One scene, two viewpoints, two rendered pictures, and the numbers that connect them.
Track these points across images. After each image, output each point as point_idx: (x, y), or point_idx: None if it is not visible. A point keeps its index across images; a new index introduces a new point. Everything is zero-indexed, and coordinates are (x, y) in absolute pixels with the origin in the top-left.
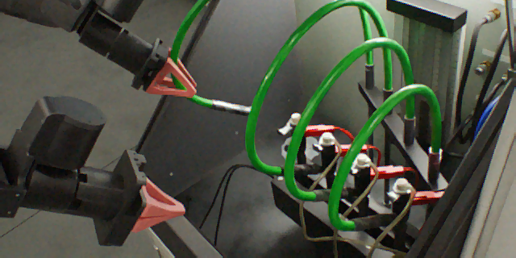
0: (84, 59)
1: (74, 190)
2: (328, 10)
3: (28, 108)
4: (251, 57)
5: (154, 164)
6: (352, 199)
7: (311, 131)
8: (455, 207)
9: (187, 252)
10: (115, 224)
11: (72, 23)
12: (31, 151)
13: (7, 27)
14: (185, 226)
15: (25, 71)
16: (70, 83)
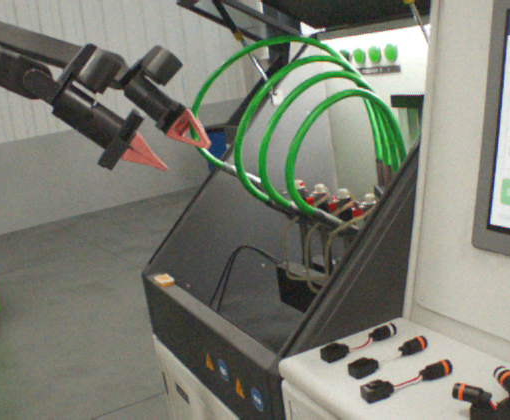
0: (146, 310)
1: (90, 107)
2: (313, 58)
3: (78, 345)
4: (283, 184)
5: (172, 266)
6: None
7: (312, 199)
8: (398, 185)
9: (181, 316)
10: (111, 145)
11: (122, 75)
12: (71, 66)
13: (77, 279)
14: (185, 295)
15: (83, 315)
16: (126, 328)
